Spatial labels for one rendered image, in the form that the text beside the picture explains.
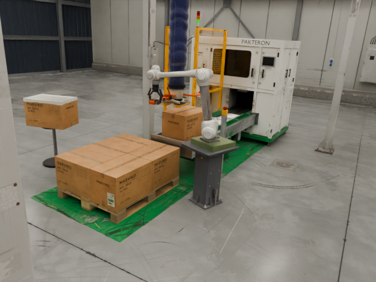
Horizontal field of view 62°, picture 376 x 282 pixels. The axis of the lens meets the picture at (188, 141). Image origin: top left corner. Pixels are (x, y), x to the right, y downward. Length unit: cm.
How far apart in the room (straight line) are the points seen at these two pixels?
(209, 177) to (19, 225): 308
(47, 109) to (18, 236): 405
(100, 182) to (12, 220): 276
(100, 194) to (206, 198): 123
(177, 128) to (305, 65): 879
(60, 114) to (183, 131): 174
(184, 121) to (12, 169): 356
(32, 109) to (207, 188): 272
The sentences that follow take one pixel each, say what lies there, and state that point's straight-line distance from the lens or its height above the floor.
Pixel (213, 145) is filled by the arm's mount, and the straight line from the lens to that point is 353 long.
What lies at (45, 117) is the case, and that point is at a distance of 489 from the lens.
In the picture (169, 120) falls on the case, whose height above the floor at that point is 85.
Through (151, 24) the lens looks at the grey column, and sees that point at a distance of 528.
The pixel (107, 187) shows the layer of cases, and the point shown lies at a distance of 349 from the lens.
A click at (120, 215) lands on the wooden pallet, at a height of 9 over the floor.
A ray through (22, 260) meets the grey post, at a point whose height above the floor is 145.
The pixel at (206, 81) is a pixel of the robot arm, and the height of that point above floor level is 152.
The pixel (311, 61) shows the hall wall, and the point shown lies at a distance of 1249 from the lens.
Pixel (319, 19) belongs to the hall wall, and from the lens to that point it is 1249.
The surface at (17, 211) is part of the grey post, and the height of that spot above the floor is 158.
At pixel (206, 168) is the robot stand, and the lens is 370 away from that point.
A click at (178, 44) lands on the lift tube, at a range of 407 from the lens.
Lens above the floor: 197
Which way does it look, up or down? 19 degrees down
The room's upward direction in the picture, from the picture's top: 3 degrees clockwise
